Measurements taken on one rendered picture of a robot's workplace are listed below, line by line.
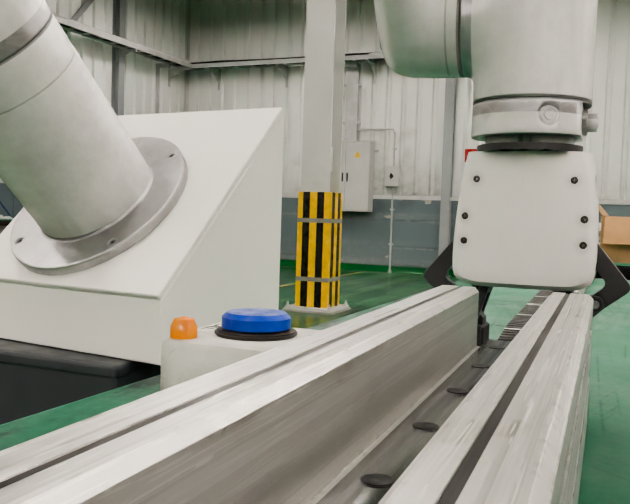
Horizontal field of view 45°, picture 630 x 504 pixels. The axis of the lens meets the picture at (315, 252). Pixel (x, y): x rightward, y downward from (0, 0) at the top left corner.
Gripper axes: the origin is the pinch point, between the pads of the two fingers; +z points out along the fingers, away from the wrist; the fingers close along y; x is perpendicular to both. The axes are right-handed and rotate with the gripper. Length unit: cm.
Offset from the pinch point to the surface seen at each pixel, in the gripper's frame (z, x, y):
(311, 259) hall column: 34, -582, 246
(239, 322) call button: -3.9, 20.3, 13.0
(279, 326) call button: -3.7, 19.1, 11.1
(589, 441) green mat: 3.0, 9.9, -5.3
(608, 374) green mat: 3.0, -12.0, -6.3
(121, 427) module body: -5.5, 44.2, 3.6
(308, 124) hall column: -89, -584, 254
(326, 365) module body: -5.4, 35.2, 2.4
